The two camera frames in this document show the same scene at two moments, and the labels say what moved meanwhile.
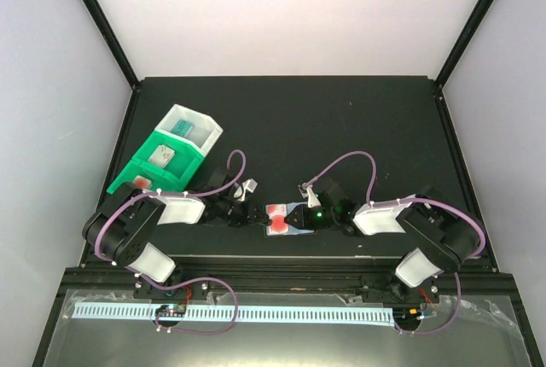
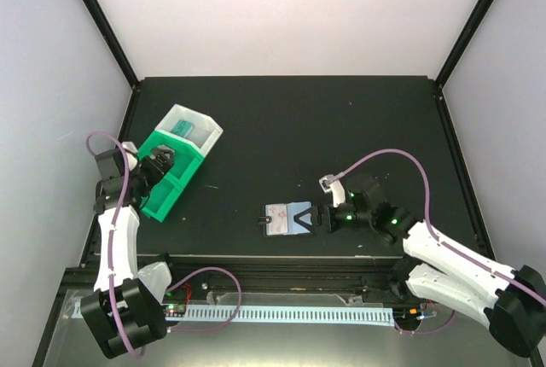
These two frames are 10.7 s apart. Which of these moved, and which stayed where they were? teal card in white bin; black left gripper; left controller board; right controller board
Moved: black left gripper
Stayed: right controller board; teal card in white bin; left controller board
